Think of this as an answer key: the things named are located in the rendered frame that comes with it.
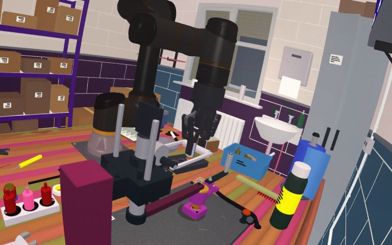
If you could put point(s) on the blue bin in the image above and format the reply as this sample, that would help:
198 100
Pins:
248 163

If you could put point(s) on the grey paper towel dispenser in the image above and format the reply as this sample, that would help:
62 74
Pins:
295 65

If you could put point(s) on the yellow screwdriver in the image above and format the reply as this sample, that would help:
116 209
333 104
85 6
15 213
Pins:
29 161

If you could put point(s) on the grey guide rod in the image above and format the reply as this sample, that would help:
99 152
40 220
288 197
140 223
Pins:
118 131
151 150

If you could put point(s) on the red drain pipe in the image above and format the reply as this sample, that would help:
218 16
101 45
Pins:
277 159

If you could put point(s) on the maroon box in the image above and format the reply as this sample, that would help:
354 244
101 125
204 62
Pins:
85 205

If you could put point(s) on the black rod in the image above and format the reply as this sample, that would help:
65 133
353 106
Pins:
43 179

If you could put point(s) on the red jar olive lid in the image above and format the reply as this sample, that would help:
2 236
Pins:
9 186

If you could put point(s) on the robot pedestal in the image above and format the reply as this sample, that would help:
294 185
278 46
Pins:
102 145

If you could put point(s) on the black white marker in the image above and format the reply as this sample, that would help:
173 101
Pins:
172 135

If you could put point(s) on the brass fitting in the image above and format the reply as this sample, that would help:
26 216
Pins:
237 151

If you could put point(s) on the white window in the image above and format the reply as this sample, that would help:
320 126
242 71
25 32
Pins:
254 55

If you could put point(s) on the white cup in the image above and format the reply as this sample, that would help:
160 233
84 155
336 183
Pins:
242 92

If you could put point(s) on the black clip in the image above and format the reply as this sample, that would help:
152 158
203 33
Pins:
4 151

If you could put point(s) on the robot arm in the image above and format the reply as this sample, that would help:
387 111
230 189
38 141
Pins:
171 33

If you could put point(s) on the grey centre post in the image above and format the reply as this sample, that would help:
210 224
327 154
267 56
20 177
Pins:
141 147

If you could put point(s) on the red cartridge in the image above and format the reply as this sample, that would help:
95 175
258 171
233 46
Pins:
9 202
46 194

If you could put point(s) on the white cartridge tray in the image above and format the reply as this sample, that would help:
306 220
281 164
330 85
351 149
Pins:
27 214

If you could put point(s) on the small brown box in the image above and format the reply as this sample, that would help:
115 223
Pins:
213 144

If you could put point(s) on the dark grey mat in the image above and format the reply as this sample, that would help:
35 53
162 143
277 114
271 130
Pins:
190 229

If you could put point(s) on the white wall socket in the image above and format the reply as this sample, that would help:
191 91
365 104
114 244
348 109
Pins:
368 145

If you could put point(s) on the grey tap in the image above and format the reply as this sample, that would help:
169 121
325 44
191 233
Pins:
290 119
277 114

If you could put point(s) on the green soap bottle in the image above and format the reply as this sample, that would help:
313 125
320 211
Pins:
301 121

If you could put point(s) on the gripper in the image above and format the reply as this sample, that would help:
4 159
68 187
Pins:
208 96

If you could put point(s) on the purple shelf unit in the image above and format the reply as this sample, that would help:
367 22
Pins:
72 61

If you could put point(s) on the grey wall cabinet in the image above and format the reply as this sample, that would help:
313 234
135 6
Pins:
381 27

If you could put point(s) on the white keyboard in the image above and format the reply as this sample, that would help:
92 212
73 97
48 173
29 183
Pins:
128 133

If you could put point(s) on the dark green yellow bottle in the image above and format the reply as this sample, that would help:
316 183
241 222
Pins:
291 196

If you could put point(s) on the red wall rail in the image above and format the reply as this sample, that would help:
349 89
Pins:
174 59

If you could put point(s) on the brown fitting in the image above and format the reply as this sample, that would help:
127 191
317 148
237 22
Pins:
249 157

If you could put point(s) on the grey locker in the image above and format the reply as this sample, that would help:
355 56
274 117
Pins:
346 122

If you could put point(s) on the white sink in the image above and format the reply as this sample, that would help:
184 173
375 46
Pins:
274 130

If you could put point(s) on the black tray white frame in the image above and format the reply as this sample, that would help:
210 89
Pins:
191 162

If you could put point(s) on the black test rig base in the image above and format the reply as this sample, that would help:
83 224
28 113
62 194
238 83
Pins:
137 180

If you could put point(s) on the maroon bar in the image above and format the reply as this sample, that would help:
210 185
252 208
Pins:
174 199

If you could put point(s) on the green brush red bristles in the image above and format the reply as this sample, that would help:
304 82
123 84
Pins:
254 185

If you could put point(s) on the white black cartridge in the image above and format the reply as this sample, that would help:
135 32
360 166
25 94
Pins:
190 150

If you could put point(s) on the white tape roll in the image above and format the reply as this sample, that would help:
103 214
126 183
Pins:
56 190

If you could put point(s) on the white radiator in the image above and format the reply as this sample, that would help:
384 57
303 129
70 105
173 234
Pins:
229 128

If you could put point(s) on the black clamp lever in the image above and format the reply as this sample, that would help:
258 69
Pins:
167 161

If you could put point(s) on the blue paper roll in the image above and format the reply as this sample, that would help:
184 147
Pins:
317 171

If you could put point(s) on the pink cartridge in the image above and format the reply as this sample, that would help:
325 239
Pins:
28 199

